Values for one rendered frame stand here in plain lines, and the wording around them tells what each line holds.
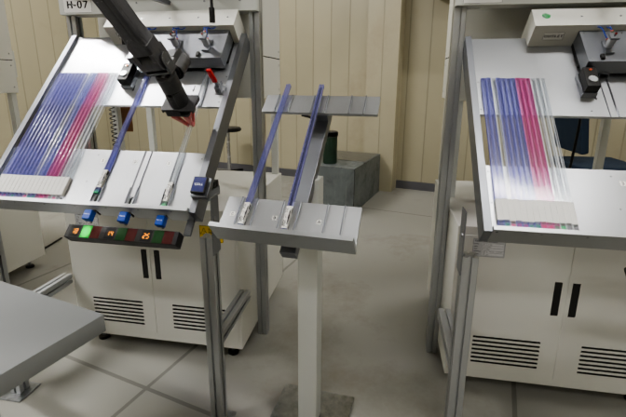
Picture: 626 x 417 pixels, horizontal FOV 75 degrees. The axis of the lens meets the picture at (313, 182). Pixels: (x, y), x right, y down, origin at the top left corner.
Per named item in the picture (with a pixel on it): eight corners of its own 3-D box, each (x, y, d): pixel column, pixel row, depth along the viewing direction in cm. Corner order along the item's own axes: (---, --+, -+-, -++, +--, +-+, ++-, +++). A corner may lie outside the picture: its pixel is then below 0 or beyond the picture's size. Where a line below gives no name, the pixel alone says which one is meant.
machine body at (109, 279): (242, 363, 160) (237, 211, 145) (82, 343, 171) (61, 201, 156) (282, 284, 222) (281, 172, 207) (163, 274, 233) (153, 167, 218)
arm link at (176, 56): (132, 60, 108) (159, 57, 106) (150, 33, 115) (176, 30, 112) (157, 94, 118) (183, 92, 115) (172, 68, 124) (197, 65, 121)
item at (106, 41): (225, 116, 136) (221, 106, 132) (50, 113, 147) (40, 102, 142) (245, 46, 152) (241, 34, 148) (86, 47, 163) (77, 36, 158)
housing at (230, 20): (244, 56, 151) (233, 24, 139) (123, 57, 159) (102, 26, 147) (248, 40, 155) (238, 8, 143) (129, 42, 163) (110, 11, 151)
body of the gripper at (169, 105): (170, 99, 126) (159, 80, 120) (200, 99, 124) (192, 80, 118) (162, 114, 122) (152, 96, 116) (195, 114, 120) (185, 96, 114)
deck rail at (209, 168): (202, 221, 117) (195, 212, 112) (196, 221, 118) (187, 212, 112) (251, 46, 152) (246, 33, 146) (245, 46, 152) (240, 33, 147)
